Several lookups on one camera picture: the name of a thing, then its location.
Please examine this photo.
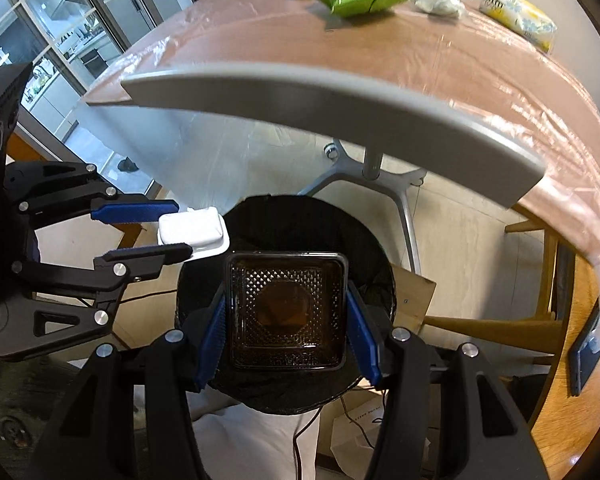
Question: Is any white plastic container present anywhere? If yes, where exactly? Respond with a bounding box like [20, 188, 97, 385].
[157, 206, 231, 263]

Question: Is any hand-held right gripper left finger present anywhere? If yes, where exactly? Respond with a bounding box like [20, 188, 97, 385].
[42, 292, 228, 480]

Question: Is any yellow white tissue pack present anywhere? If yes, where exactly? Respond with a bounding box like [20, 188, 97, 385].
[481, 0, 557, 55]

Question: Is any cardboard box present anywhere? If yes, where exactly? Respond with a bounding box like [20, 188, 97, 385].
[390, 267, 437, 333]

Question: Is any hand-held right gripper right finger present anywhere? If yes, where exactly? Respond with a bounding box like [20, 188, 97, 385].
[347, 280, 551, 480]

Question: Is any black cable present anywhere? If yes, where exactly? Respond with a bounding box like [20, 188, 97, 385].
[292, 390, 396, 480]

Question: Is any white cloth bag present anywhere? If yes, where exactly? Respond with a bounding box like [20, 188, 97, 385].
[187, 390, 321, 480]

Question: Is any wooden chair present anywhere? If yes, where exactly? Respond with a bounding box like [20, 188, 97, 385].
[422, 205, 600, 431]

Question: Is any clear plastic table cover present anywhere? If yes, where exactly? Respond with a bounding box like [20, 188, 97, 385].
[82, 0, 600, 281]

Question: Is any black trash bin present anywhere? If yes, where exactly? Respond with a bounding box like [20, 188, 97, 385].
[174, 194, 397, 416]

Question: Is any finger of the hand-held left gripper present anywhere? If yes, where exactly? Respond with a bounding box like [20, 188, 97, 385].
[5, 161, 181, 226]
[10, 242, 193, 343]

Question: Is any glass sliding door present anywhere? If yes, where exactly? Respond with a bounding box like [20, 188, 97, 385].
[0, 0, 201, 141]

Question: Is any dark flat panel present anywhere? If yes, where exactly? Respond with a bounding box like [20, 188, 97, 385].
[567, 304, 600, 397]

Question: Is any grey metal table base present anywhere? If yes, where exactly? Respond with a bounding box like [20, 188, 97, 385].
[296, 139, 428, 277]

